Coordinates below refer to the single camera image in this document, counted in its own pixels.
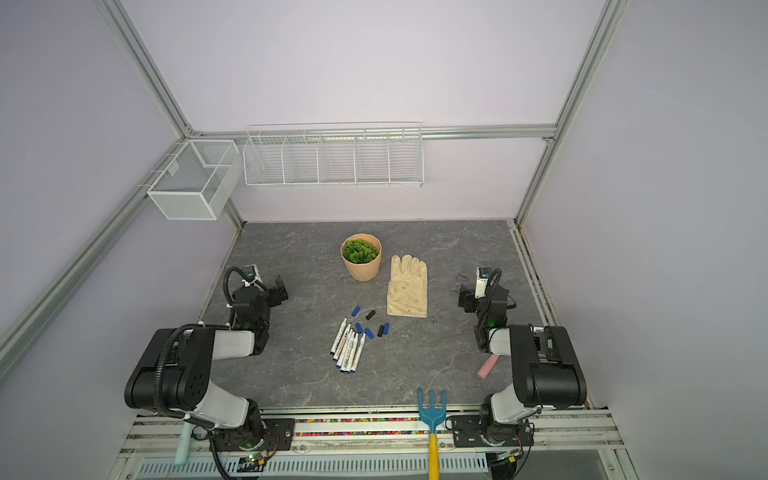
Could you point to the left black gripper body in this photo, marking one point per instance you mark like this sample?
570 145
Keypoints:
274 294

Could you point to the teal garden fork yellow handle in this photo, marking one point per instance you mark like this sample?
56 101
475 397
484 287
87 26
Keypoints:
432 416

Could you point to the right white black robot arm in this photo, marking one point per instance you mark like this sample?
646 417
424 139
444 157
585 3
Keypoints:
544 366

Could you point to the beige plant pot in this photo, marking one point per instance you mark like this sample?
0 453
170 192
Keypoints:
364 272

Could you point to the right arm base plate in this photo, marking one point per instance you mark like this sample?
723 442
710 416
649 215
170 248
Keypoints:
471 430

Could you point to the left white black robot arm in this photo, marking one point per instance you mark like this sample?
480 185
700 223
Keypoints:
173 376

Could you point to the white marker pen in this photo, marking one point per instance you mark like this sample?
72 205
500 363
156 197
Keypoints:
339 352
339 336
358 353
349 344
352 352

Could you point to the beige work glove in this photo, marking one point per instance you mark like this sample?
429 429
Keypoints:
407 294

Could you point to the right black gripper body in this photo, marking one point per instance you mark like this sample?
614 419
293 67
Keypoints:
470 298

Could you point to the long white wire shelf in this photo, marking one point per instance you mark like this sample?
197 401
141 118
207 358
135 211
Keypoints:
334 154

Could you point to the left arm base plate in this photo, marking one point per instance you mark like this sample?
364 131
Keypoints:
272 434

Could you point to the pink chalk block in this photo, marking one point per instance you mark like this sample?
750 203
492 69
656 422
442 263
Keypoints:
487 366

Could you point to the small white mesh basket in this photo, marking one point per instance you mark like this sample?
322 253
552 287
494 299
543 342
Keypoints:
198 180

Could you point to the green artificial plant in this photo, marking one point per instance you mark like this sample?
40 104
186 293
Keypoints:
359 251

